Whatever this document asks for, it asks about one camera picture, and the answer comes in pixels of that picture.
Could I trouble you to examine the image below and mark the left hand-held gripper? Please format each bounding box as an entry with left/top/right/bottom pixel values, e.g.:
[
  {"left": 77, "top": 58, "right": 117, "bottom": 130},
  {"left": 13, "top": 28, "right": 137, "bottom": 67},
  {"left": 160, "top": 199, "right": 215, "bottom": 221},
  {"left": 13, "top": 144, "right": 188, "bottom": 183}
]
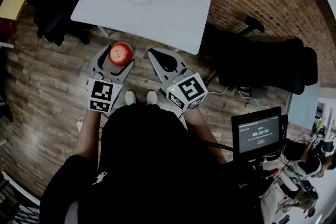
[{"left": 86, "top": 45, "right": 136, "bottom": 114}]

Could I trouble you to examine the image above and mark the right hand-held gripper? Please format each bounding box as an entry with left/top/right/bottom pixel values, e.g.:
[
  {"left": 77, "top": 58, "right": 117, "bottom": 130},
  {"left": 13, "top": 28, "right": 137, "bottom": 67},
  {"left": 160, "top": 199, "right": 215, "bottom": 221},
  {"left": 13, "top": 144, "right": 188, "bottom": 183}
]
[{"left": 147, "top": 48, "right": 209, "bottom": 113}]

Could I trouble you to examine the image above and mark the red apple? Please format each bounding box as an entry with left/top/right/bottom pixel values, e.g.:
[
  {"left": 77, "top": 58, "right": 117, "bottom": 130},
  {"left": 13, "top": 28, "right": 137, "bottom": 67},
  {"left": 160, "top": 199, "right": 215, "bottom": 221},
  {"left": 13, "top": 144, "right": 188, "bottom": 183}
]
[{"left": 108, "top": 41, "right": 134, "bottom": 67}]

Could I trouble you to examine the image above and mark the person's left forearm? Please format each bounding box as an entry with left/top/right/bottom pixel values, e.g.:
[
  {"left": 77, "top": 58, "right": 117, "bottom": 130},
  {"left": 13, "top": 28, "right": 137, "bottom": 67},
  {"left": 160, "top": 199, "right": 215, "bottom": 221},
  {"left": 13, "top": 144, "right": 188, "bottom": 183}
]
[{"left": 72, "top": 111, "right": 102, "bottom": 164}]

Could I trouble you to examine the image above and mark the person's right forearm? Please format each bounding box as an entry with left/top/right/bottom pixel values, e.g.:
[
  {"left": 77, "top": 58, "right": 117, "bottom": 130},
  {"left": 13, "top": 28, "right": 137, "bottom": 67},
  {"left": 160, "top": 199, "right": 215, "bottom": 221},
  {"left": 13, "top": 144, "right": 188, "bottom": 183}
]
[{"left": 182, "top": 106, "right": 228, "bottom": 165}]

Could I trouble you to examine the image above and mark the person's right white shoe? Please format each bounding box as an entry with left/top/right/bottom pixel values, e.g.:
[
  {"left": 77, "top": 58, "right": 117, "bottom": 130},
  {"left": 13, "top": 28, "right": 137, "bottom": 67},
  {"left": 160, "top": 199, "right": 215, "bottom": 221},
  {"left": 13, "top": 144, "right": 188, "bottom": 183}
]
[{"left": 145, "top": 89, "right": 159, "bottom": 106}]

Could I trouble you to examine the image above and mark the person's white shoe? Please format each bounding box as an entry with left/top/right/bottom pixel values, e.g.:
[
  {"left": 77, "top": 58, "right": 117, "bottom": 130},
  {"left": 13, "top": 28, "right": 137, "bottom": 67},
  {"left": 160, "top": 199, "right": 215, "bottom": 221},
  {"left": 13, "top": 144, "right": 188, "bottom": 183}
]
[
  {"left": 124, "top": 89, "right": 137, "bottom": 106},
  {"left": 145, "top": 89, "right": 159, "bottom": 106}
]

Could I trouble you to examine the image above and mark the person's left white shoe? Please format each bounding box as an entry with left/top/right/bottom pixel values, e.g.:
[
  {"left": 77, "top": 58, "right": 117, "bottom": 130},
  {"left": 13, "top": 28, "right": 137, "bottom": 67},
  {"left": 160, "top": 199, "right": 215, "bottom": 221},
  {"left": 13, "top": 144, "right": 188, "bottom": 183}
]
[{"left": 124, "top": 89, "right": 137, "bottom": 106}]

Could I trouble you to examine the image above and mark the black office chair with headrest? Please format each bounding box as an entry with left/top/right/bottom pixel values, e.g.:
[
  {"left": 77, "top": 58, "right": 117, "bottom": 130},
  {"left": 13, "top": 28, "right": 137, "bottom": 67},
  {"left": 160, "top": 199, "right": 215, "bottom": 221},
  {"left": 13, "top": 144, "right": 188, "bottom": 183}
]
[{"left": 27, "top": 0, "right": 91, "bottom": 47}]

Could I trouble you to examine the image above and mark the black mesh office chair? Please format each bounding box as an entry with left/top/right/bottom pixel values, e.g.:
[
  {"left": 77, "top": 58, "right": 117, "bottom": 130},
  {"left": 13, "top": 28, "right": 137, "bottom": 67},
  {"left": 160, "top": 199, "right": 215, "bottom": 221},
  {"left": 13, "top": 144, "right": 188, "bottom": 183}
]
[{"left": 206, "top": 15, "right": 319, "bottom": 100}]

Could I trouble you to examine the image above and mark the person's black shirt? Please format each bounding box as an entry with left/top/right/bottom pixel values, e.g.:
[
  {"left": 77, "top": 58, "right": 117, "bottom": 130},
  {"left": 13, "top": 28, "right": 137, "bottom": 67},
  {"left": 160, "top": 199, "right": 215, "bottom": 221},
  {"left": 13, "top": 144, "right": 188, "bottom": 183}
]
[{"left": 39, "top": 103, "right": 266, "bottom": 224}]

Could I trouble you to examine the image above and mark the red box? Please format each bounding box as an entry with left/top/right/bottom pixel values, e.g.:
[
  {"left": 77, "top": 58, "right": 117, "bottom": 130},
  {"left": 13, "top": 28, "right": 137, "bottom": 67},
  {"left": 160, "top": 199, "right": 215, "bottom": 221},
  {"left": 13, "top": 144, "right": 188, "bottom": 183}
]
[{"left": 0, "top": 17, "right": 19, "bottom": 35}]

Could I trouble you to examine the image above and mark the black monitor screen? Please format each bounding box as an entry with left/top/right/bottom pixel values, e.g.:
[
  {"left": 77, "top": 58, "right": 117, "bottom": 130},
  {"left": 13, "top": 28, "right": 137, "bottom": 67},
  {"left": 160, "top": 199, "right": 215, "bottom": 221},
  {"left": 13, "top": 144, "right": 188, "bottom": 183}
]
[{"left": 230, "top": 106, "right": 283, "bottom": 158}]

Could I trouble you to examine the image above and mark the metal rack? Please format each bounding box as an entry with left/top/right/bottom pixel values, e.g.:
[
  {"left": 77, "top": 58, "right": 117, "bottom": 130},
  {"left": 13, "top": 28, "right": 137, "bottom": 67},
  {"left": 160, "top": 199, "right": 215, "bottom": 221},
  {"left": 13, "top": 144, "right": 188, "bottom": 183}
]
[{"left": 0, "top": 170, "right": 40, "bottom": 224}]

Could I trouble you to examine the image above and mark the white floor cable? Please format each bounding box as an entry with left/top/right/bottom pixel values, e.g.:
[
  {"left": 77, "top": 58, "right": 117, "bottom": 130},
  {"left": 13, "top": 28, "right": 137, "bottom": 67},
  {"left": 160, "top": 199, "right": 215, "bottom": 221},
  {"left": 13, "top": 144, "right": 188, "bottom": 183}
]
[{"left": 206, "top": 84, "right": 271, "bottom": 109}]

